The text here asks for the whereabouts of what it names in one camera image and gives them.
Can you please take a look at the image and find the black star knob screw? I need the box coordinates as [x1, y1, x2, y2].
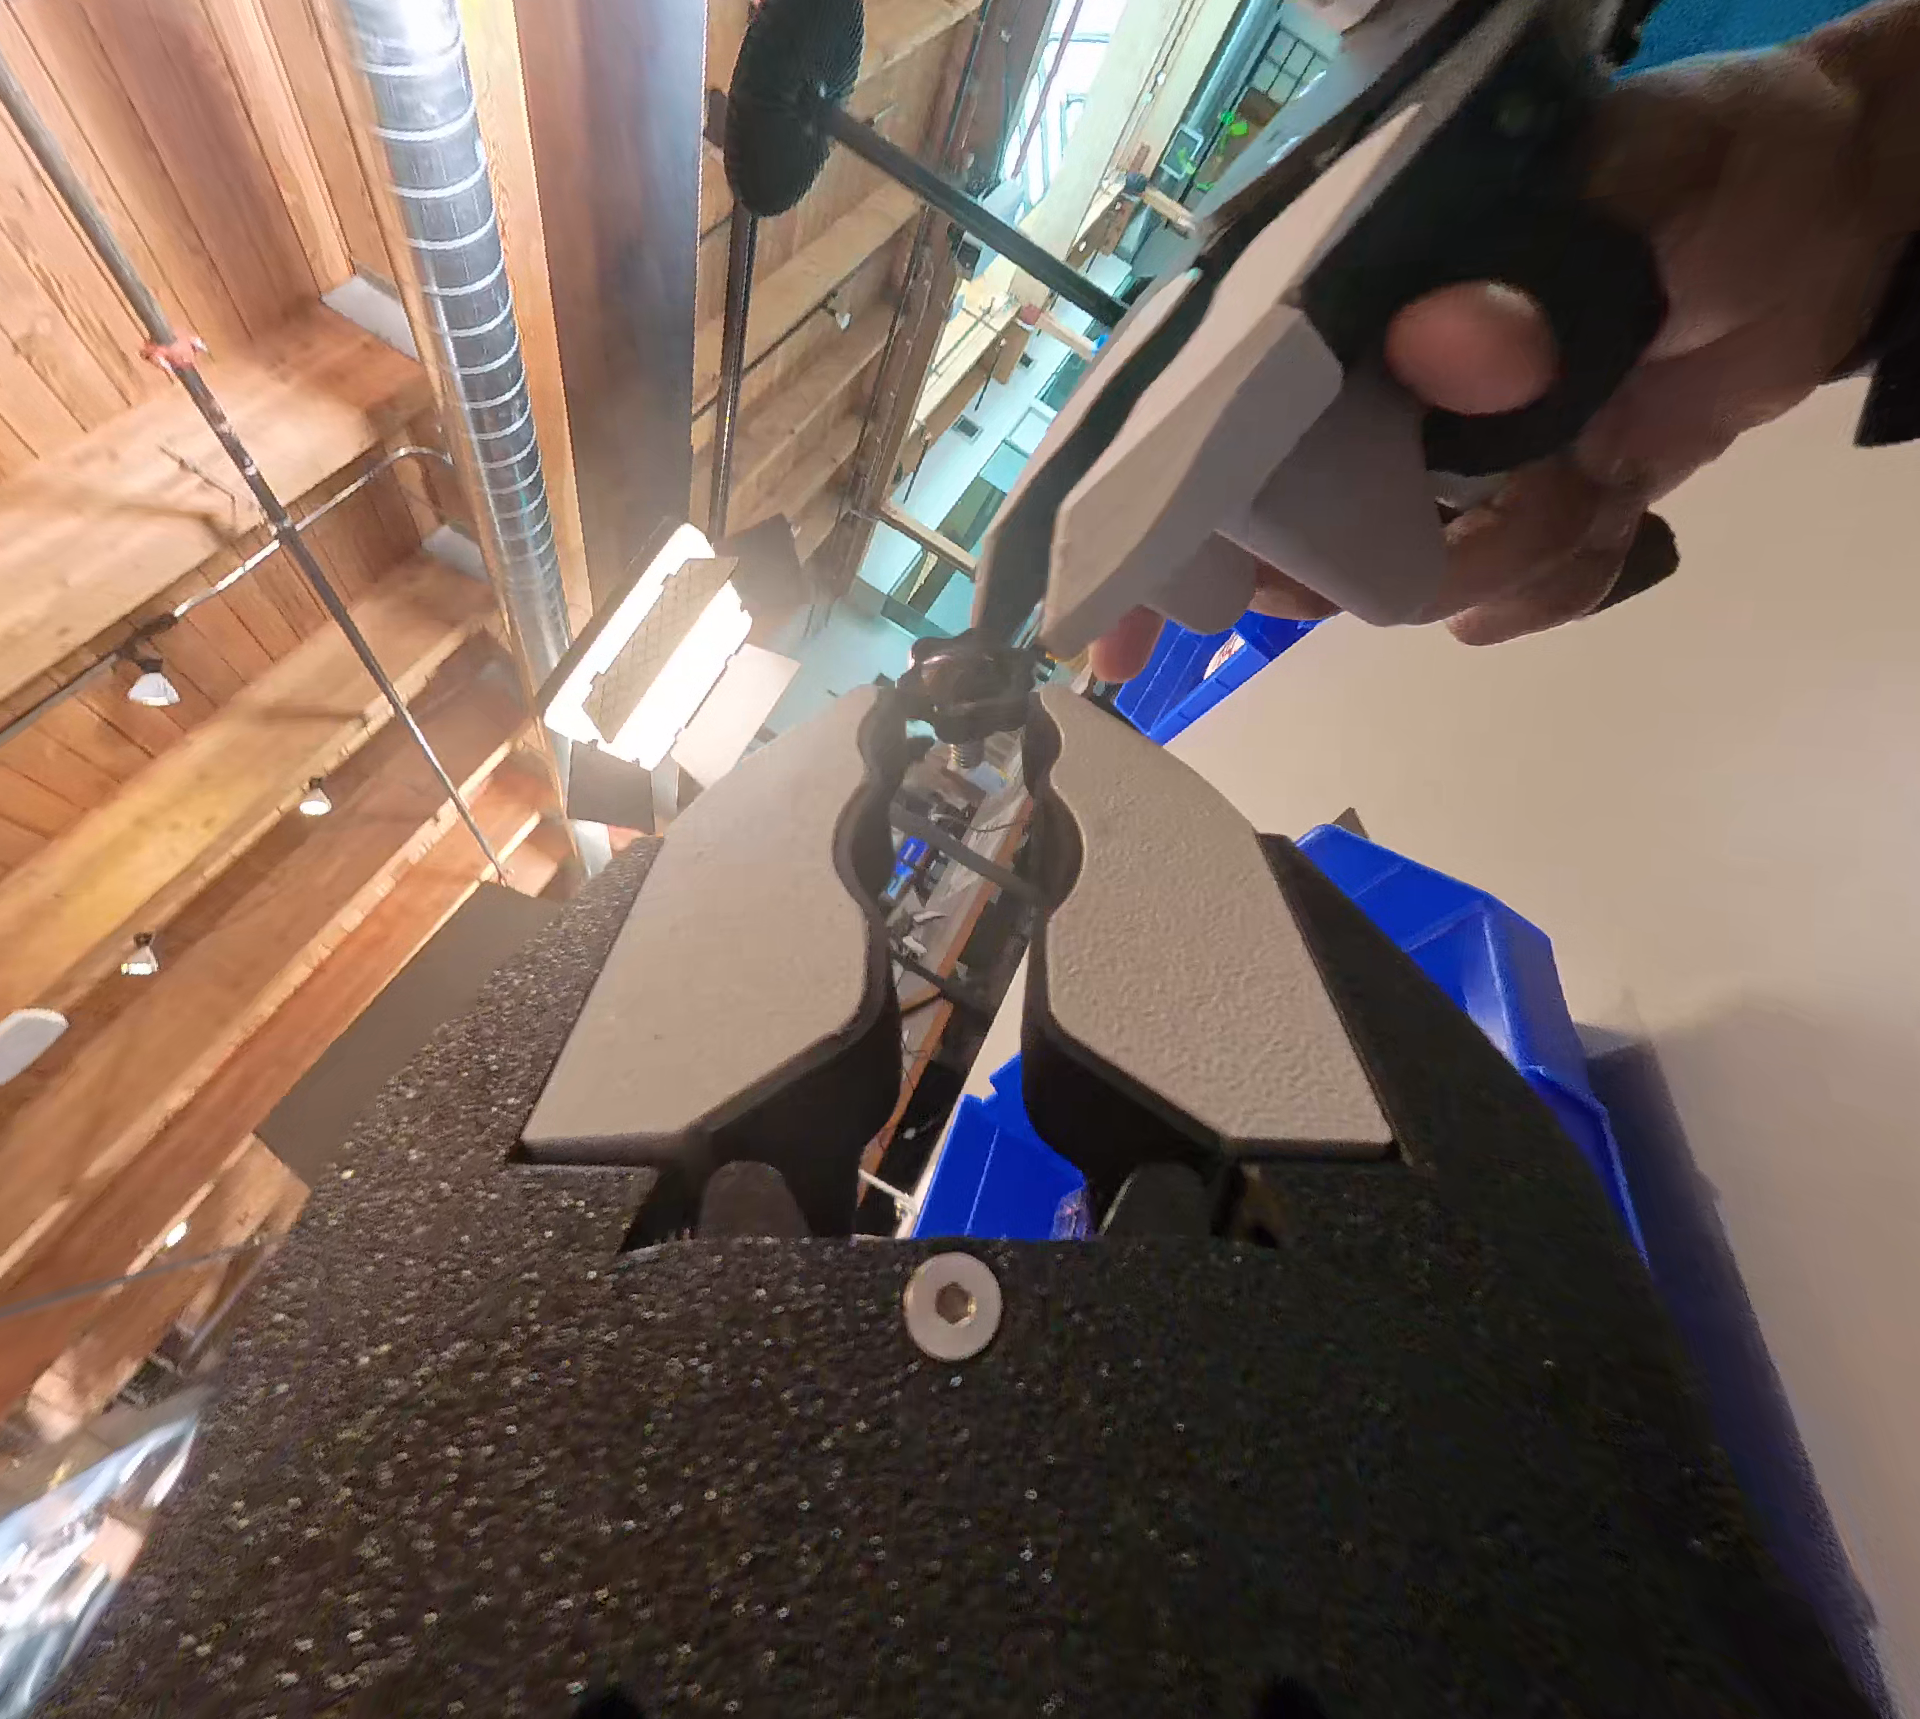
[896, 635, 1043, 775]

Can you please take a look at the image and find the large silver air duct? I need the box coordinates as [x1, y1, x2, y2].
[282, 0, 579, 701]

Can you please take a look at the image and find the thin black ceiling rod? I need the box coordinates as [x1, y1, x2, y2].
[0, 45, 511, 883]

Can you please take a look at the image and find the bright studio light panel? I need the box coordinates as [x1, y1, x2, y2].
[535, 523, 804, 835]

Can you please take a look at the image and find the person's right hand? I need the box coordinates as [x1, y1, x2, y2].
[1086, 0, 1920, 689]

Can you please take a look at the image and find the black pole with round disc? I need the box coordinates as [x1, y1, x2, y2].
[703, 0, 1129, 329]

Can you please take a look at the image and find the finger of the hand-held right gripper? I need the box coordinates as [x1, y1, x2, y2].
[972, 267, 1209, 643]
[1038, 99, 1453, 659]

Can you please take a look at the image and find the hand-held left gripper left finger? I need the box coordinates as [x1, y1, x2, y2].
[515, 683, 905, 1236]

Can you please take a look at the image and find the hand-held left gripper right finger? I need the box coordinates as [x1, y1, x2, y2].
[1020, 683, 1399, 1234]

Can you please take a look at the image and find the black vertical pipe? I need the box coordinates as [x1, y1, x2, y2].
[708, 0, 798, 539]

